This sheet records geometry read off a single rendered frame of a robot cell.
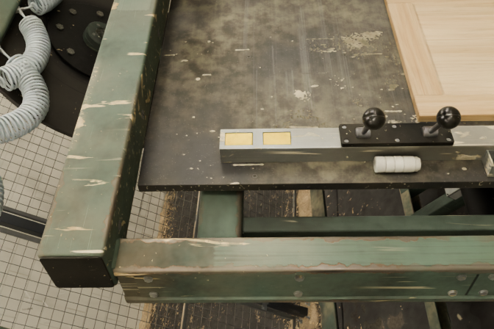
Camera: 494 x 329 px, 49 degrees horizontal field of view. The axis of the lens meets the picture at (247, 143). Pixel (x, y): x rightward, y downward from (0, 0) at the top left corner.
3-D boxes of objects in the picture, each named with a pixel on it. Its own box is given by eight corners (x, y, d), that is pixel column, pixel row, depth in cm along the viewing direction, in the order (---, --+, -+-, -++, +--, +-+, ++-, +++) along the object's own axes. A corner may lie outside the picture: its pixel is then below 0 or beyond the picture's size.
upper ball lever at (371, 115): (372, 144, 98) (389, 127, 85) (351, 145, 99) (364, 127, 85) (371, 124, 99) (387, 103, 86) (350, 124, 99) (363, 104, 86)
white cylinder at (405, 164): (374, 175, 97) (419, 175, 97) (377, 165, 95) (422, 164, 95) (372, 163, 99) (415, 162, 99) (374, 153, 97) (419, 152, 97)
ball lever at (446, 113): (439, 143, 98) (465, 125, 85) (417, 144, 98) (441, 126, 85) (437, 123, 99) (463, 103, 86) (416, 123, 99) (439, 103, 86)
